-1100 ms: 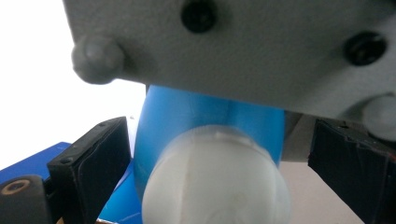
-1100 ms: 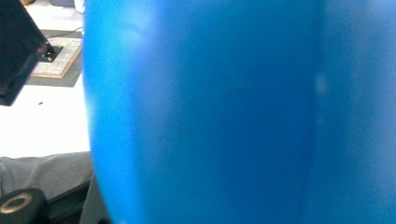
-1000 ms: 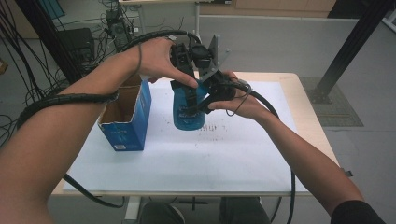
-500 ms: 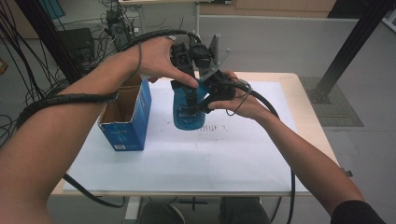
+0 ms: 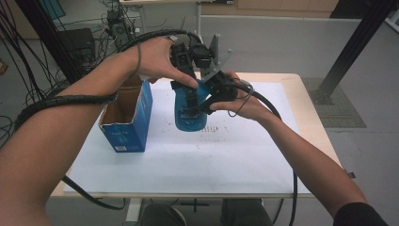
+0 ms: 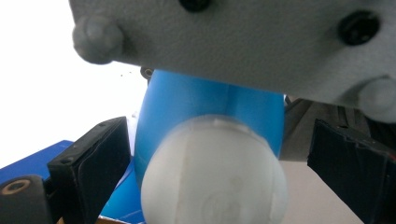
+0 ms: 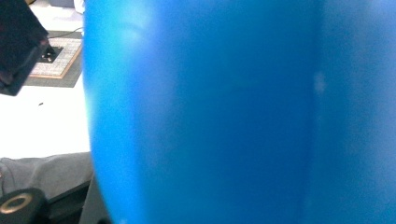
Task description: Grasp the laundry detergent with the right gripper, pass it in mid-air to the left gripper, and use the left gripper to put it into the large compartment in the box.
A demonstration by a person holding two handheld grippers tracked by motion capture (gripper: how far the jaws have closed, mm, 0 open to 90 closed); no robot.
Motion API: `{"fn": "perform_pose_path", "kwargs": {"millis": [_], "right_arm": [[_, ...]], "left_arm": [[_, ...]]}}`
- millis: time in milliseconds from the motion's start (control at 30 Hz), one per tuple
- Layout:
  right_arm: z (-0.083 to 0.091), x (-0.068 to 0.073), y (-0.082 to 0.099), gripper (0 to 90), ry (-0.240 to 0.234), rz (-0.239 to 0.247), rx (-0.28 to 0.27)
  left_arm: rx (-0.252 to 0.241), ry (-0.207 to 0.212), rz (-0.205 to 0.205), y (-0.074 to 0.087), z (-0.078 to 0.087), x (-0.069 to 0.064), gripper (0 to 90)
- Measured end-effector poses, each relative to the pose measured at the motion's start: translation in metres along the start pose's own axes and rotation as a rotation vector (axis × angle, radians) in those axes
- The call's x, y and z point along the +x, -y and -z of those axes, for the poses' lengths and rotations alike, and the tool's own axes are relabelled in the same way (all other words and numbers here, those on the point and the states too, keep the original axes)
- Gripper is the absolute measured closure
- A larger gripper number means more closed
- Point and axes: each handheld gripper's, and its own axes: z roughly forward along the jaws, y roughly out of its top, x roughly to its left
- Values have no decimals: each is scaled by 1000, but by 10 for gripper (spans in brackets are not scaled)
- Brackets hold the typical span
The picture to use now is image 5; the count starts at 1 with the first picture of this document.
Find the light wooden table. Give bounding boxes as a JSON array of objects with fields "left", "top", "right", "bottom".
[{"left": 50, "top": 72, "right": 343, "bottom": 222}]

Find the blue bottle with white cap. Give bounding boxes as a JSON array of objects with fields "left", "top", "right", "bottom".
[{"left": 173, "top": 79, "right": 212, "bottom": 133}]

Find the computer tower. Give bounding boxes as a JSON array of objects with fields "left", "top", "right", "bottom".
[{"left": 106, "top": 8, "right": 136, "bottom": 51}]

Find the person's right hand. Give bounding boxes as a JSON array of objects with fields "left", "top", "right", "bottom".
[{"left": 209, "top": 72, "right": 271, "bottom": 122}]

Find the blue cardboard box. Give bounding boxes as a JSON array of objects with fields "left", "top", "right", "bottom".
[{"left": 98, "top": 74, "right": 154, "bottom": 153}]

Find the teal board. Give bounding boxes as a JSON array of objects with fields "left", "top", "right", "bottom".
[{"left": 39, "top": 0, "right": 67, "bottom": 21}]

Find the person's left hand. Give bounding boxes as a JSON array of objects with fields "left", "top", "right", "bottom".
[{"left": 136, "top": 36, "right": 200, "bottom": 89}]

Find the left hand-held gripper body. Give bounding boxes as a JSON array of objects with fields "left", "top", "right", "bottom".
[{"left": 170, "top": 41, "right": 215, "bottom": 90}]

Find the white paper sheet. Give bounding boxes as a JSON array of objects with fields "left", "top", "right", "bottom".
[{"left": 62, "top": 79, "right": 311, "bottom": 196}]

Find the tangle of black floor cables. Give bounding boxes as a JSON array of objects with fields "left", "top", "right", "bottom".
[{"left": 0, "top": 0, "right": 186, "bottom": 149}]

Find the wooden cabinet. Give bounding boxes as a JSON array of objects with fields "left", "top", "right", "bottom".
[{"left": 200, "top": 0, "right": 341, "bottom": 19}]

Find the black box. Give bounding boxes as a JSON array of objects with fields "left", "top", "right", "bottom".
[{"left": 57, "top": 27, "right": 97, "bottom": 69}]

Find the white desk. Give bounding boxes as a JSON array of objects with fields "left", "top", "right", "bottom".
[{"left": 120, "top": 0, "right": 233, "bottom": 41}]

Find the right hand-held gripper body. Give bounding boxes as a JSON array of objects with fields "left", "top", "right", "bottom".
[{"left": 200, "top": 33, "right": 240, "bottom": 104}]

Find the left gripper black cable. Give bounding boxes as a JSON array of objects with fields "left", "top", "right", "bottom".
[{"left": 13, "top": 28, "right": 203, "bottom": 211}]

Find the grey floor mat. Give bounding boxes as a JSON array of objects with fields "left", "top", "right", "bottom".
[{"left": 302, "top": 77, "right": 367, "bottom": 129}]

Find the person's right leg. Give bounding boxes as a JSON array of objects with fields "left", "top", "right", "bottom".
[{"left": 220, "top": 199, "right": 274, "bottom": 226}]

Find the black metal post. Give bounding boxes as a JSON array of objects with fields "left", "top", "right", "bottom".
[
  {"left": 313, "top": 0, "right": 399, "bottom": 105},
  {"left": 13, "top": 0, "right": 85, "bottom": 85}
]

